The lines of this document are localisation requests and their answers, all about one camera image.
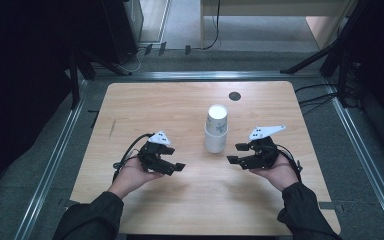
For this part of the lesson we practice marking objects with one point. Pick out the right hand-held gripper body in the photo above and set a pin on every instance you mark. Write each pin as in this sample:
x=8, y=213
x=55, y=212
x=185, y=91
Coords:
x=263, y=155

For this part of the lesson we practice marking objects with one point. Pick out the black metal stand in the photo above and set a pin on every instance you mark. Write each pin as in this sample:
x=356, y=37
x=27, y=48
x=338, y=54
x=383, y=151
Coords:
x=75, y=80

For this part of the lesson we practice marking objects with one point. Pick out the person's left hand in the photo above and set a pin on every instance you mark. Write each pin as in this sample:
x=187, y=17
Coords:
x=130, y=175

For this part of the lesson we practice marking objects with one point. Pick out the metal floor rail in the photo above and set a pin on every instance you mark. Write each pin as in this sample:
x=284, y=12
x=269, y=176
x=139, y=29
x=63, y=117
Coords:
x=51, y=163
x=363, y=146
x=206, y=75

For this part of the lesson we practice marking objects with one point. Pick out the black table grommet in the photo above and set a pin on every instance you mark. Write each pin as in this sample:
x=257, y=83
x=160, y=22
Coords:
x=234, y=96

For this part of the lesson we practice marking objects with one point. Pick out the black cabinet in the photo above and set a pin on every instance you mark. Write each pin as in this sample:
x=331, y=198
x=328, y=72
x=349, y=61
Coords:
x=120, y=30

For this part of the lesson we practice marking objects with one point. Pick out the black floor bracket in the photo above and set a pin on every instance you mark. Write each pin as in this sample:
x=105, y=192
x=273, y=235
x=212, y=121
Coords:
x=162, y=48
x=187, y=50
x=148, y=49

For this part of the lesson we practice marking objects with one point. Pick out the person's right hand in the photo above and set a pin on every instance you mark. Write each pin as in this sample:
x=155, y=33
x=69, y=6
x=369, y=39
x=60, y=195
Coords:
x=280, y=173

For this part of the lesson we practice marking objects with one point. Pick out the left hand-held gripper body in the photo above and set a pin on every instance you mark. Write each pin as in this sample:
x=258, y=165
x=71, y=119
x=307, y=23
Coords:
x=153, y=156

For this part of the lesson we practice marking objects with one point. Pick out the black tripod stand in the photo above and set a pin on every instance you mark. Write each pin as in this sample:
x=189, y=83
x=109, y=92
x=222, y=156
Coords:
x=333, y=46

